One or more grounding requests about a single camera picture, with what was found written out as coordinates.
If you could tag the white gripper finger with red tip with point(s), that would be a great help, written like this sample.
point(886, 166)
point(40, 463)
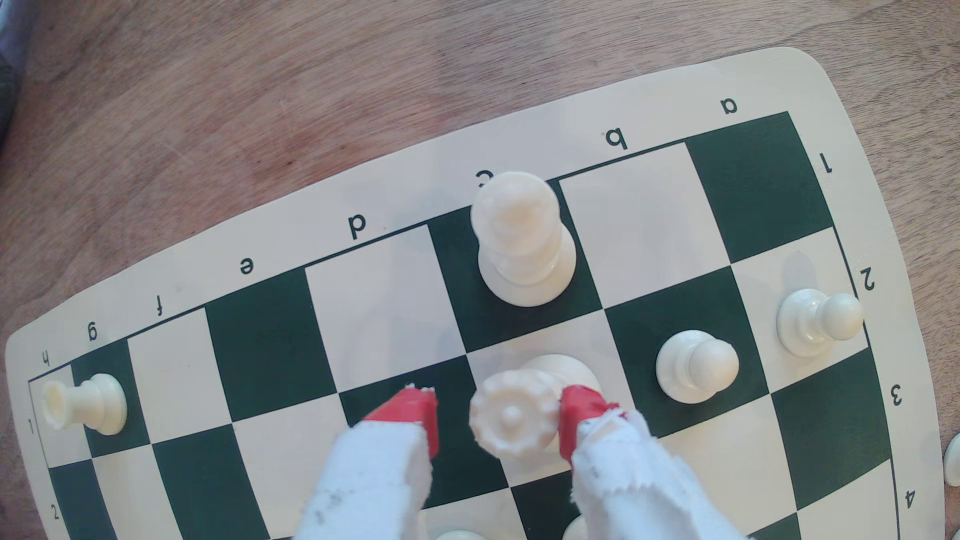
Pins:
point(630, 487)
point(375, 480)

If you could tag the white queen chess piece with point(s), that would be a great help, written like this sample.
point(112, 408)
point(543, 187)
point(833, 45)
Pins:
point(514, 414)

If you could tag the white pawn chess piece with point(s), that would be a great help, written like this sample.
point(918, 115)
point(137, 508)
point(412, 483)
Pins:
point(694, 367)
point(576, 531)
point(814, 322)
point(953, 459)

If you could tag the white bishop chess piece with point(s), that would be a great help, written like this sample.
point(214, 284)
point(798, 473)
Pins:
point(459, 535)

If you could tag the green and white chess mat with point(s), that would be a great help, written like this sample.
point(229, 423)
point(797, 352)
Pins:
point(375, 315)

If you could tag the white rook chess piece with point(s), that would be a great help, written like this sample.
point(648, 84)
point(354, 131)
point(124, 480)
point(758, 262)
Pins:
point(86, 405)

